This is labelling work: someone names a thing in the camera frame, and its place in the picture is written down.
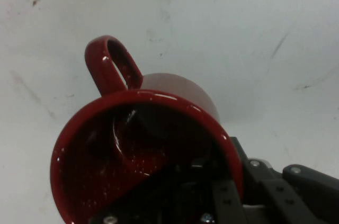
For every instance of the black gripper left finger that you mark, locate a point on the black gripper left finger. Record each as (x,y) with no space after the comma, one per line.
(225,197)

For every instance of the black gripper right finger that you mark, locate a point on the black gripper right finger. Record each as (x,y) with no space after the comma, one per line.
(286,200)

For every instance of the red ceramic mug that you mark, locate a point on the red ceramic mug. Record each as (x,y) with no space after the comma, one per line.
(159,97)

